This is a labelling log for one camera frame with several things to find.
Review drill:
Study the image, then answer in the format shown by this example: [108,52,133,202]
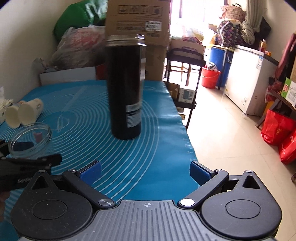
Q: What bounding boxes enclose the red shopping bag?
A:
[261,109,295,146]

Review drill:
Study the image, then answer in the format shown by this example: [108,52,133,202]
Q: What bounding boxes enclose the clear plastic bag red contents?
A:
[49,25,105,70]

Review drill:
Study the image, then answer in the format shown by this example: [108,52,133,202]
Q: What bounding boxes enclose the black trolley shelf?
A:
[164,46,206,131]

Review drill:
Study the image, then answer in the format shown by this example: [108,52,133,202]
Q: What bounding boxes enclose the white flat box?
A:
[39,67,96,86]

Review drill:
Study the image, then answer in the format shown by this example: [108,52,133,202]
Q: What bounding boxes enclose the lower cardboard box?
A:
[145,45,167,81]

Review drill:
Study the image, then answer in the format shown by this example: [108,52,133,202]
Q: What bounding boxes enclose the left white paper cup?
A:
[4,100,25,128]

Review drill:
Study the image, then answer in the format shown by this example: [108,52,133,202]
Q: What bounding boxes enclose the white tissue box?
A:
[0,87,14,125]

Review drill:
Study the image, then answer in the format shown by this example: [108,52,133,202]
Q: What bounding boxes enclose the upper cardboard box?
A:
[105,0,171,47]

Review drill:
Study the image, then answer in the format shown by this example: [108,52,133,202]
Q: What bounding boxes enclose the cardboard box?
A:
[105,0,171,47]
[145,45,167,81]

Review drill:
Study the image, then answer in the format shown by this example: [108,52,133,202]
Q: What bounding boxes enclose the green white carton box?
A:
[281,78,296,108]

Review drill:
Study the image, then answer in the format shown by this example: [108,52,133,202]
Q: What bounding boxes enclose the red bucket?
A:
[201,67,221,89]

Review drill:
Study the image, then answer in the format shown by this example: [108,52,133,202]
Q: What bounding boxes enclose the green bag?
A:
[53,0,108,43]

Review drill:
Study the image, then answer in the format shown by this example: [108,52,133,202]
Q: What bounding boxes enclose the floral patterned bag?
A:
[217,20,246,49]

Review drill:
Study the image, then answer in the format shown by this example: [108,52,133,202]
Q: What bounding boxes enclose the person's left hand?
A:
[0,192,10,222]

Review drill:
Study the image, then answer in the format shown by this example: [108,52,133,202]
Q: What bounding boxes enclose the white paper cup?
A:
[4,100,25,128]
[18,98,44,126]

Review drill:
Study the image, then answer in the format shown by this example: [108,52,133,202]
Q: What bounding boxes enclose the small glass jar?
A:
[9,123,54,160]

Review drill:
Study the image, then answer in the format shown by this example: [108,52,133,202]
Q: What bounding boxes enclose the blue silicone baking mat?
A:
[0,79,201,241]

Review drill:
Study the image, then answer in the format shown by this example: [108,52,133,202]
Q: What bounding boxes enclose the black thermos bottle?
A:
[106,34,146,140]

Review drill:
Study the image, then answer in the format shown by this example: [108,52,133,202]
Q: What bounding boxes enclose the right white paper cup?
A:
[18,98,44,126]

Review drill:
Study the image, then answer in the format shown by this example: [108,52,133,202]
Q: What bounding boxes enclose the white chest freezer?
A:
[224,45,278,116]

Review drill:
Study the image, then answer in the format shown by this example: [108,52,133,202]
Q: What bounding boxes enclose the blue barrel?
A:
[209,46,233,88]

